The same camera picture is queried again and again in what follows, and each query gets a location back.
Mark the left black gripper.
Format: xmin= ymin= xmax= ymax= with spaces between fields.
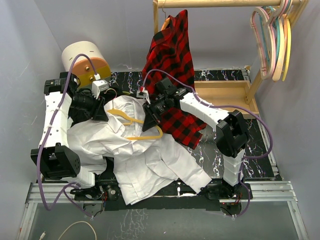
xmin=70 ymin=91 xmax=109 ymax=122

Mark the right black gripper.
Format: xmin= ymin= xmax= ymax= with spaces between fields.
xmin=141 ymin=96 xmax=170 ymax=132

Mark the white button-up shirt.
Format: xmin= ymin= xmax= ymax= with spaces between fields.
xmin=66 ymin=94 xmax=213 ymax=206

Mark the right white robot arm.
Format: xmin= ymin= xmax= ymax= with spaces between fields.
xmin=142 ymin=77 xmax=249 ymax=199

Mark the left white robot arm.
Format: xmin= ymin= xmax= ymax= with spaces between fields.
xmin=30 ymin=72 xmax=110 ymax=200

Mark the red black plaid shirt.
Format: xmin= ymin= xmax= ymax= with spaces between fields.
xmin=142 ymin=9 xmax=207 ymax=150

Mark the orange wooden hanger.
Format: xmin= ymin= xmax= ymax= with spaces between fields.
xmin=161 ymin=1 xmax=171 ymax=31

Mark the natural wide wooden hanger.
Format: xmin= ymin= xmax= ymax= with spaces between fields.
xmin=266 ymin=0 xmax=293 ymax=82

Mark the teal wooden hanger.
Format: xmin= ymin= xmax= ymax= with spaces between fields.
xmin=259 ymin=0 xmax=293 ymax=73

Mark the yellow wooden hanger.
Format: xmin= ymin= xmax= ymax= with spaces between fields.
xmin=281 ymin=0 xmax=310 ymax=82

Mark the black garment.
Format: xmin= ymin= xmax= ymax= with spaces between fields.
xmin=68 ymin=84 xmax=123 ymax=125

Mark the cream cylinder with coloured lid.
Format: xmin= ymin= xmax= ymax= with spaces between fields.
xmin=61 ymin=41 xmax=111 ymax=88

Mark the wooden clothes rack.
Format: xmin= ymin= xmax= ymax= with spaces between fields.
xmin=151 ymin=0 xmax=311 ymax=120

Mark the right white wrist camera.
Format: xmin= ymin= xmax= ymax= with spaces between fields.
xmin=136 ymin=86 xmax=151 ymax=104

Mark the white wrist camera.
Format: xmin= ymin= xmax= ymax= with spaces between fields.
xmin=136 ymin=86 xmax=151 ymax=104
xmin=91 ymin=73 xmax=110 ymax=99

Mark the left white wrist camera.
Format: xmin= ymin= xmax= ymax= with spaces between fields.
xmin=91 ymin=73 xmax=110 ymax=99

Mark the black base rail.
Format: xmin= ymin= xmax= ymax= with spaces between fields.
xmin=70 ymin=179 xmax=253 ymax=212

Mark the aluminium table frame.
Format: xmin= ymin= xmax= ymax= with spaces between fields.
xmin=16 ymin=69 xmax=310 ymax=240

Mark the cream thin cable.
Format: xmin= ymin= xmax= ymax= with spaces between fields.
xmin=38 ymin=220 xmax=98 ymax=240

